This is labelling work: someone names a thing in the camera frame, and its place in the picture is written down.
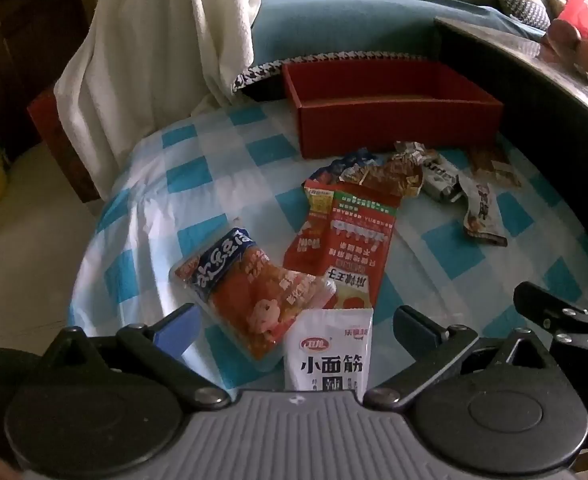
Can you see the teal sofa cover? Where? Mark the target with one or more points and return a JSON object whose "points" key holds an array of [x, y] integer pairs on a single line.
{"points": [[349, 25]]}

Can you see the small brown white snack packet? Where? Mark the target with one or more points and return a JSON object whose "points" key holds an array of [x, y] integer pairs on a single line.
{"points": [[409, 152]]}

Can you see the white towel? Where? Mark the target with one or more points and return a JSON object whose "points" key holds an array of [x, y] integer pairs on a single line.
{"points": [[148, 60]]}

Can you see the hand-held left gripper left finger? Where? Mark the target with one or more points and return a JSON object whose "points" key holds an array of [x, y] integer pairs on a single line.
{"points": [[178, 331]]}

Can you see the blue white checked cloth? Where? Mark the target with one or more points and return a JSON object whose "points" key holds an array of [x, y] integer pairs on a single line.
{"points": [[148, 210]]}

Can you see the small patterned cushion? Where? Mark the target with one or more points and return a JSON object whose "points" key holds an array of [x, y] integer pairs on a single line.
{"points": [[555, 5]]}

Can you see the white green wafer packet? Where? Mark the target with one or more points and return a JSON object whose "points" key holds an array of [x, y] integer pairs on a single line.
{"points": [[439, 180]]}

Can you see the dark brown snack packet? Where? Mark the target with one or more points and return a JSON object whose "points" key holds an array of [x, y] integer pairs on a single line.
{"points": [[384, 177]]}

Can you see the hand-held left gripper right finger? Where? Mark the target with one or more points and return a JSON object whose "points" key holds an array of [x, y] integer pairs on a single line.
{"points": [[415, 329]]}

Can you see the wooden cabinet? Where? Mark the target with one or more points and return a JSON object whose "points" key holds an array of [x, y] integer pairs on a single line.
{"points": [[23, 35]]}

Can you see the red cardboard box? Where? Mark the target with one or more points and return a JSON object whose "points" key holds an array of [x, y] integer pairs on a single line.
{"points": [[399, 125]]}

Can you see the dark glossy table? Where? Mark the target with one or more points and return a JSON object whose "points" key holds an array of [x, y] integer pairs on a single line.
{"points": [[474, 47]]}

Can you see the wooden sofa frame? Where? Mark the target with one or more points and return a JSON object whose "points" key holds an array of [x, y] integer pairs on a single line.
{"points": [[48, 120]]}

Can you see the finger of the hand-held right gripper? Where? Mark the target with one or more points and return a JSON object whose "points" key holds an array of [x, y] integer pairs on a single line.
{"points": [[549, 305]]}

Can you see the brown white long snack packet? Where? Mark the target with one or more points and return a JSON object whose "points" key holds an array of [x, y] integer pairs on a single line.
{"points": [[481, 210]]}

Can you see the red green snack packet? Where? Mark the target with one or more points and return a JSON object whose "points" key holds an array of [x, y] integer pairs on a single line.
{"points": [[344, 240]]}

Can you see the orange blue snack packet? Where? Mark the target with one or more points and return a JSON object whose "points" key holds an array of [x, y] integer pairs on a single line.
{"points": [[244, 300]]}

